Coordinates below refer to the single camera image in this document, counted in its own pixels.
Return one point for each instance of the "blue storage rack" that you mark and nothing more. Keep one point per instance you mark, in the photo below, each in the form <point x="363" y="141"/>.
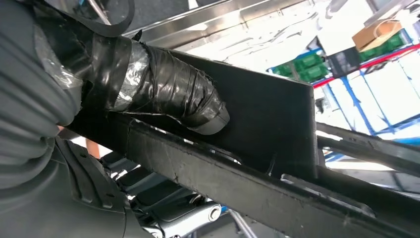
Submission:
<point x="357" y="105"/>

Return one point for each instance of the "stainless steel workbench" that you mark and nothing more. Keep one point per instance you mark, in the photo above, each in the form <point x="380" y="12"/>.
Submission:
<point x="213" y="23"/>

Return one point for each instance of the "green crate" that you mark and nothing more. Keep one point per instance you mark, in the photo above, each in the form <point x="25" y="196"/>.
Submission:
<point x="384" y="46"/>
<point x="308" y="67"/>

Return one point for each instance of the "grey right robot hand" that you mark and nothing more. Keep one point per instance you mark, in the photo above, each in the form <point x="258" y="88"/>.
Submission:
<point x="170" y="88"/>

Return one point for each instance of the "cardboard box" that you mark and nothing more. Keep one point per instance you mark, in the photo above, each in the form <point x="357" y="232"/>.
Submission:
<point x="374" y="33"/>

